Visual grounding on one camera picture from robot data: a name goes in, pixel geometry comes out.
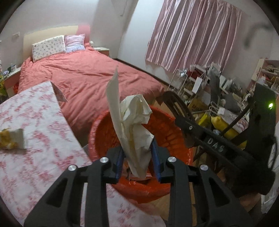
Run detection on orange trash basket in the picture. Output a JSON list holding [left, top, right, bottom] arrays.
[[88, 107, 193, 203]]

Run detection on cluttered pink shelf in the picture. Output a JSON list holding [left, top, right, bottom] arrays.
[[251, 58, 278, 93]]

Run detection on white wire rack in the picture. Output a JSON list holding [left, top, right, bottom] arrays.
[[167, 69, 196, 96]]

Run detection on pink striped pillow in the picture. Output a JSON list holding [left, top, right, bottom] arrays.
[[64, 34, 85, 53]]

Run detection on pink floral tablecloth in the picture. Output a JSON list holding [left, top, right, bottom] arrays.
[[0, 81, 166, 227]]

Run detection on pink striped curtain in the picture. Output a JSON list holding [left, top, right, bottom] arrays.
[[145, 1, 242, 72]]

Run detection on yellow bag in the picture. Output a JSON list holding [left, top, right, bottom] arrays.
[[210, 115, 248, 150]]

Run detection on white tissue paper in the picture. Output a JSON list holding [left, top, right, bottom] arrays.
[[106, 70, 154, 180]]

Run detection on floral white pillow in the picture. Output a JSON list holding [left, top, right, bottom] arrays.
[[32, 35, 66, 62]]

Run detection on coral red duvet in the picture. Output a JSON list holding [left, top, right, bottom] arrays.
[[18, 43, 164, 137]]

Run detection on beige pink headboard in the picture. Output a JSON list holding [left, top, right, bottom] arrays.
[[23, 25, 90, 60]]

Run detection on pink left nightstand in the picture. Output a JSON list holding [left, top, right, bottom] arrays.
[[4, 67, 21, 98]]

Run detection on right bedside nightstand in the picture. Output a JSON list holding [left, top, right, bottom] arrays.
[[93, 47, 110, 57]]

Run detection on yellow white snack wrapper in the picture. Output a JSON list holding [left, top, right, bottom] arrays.
[[1, 128, 27, 149]]

